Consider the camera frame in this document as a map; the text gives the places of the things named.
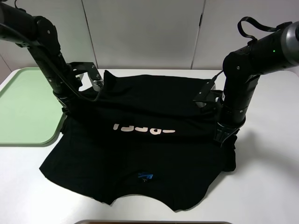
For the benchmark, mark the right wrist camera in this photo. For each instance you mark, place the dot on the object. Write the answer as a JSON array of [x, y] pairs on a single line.
[[207, 94]]

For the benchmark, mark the green plastic tray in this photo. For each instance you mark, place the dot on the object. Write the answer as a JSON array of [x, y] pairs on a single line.
[[29, 112]]

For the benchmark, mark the black short sleeve t-shirt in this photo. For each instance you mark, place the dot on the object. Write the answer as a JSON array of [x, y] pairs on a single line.
[[144, 136]]

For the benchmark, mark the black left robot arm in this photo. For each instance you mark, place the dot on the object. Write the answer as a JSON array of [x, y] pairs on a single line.
[[39, 36]]

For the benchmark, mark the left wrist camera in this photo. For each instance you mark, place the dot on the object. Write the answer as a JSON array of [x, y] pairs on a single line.
[[90, 69]]

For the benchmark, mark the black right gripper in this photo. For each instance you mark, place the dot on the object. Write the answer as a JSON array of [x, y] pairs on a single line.
[[223, 132]]

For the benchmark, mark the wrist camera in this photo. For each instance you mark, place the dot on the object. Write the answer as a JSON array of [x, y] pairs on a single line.
[[90, 69], [207, 94]]

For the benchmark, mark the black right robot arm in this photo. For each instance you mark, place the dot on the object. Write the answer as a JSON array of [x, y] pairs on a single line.
[[269, 50]]

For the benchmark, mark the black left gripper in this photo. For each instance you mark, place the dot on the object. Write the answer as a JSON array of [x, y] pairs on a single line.
[[70, 104]]

